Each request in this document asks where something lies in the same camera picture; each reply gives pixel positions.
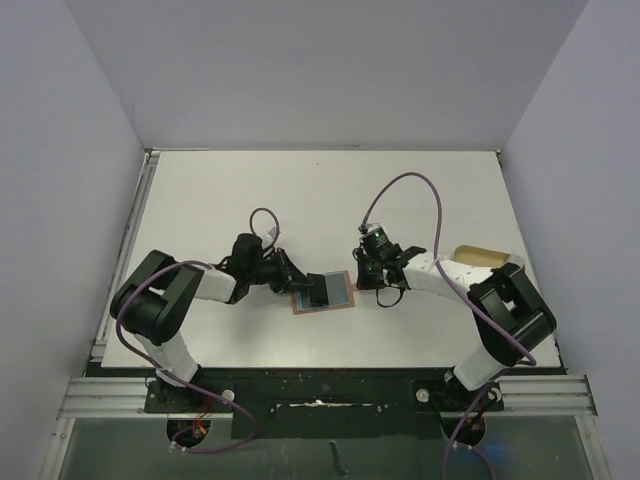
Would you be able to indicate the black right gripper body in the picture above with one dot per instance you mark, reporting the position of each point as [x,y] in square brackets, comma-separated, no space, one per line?
[364,275]

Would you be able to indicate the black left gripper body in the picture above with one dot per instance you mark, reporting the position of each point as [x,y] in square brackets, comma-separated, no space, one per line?
[268,271]

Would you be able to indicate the brown leather card holder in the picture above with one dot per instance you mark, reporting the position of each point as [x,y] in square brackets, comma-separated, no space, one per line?
[300,302]

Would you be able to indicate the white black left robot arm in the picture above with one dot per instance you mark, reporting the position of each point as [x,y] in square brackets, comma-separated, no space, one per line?
[152,304]

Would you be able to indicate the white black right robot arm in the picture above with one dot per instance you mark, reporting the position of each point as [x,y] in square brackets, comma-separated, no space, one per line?
[510,315]

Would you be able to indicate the grey credit card stack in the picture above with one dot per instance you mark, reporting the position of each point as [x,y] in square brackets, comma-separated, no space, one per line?
[517,260]

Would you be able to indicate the beige oval tray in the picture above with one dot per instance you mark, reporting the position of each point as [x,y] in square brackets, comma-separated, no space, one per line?
[479,257]

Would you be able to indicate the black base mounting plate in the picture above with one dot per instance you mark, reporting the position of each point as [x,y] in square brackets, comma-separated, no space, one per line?
[329,403]

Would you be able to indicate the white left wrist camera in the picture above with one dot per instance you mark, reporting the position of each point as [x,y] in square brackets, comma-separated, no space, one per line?
[269,238]

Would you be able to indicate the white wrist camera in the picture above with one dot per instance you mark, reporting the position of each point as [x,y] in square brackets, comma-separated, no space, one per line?
[372,224]
[269,238]

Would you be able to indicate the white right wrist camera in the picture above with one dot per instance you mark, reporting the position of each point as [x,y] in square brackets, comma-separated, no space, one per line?
[372,224]

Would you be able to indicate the aluminium left side rail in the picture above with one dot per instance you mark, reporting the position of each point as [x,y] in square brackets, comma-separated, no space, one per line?
[151,157]

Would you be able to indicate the aluminium rail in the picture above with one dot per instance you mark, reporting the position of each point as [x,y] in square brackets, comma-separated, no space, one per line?
[151,157]
[531,395]

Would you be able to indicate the aluminium front rail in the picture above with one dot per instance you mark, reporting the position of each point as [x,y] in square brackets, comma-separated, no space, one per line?
[531,395]

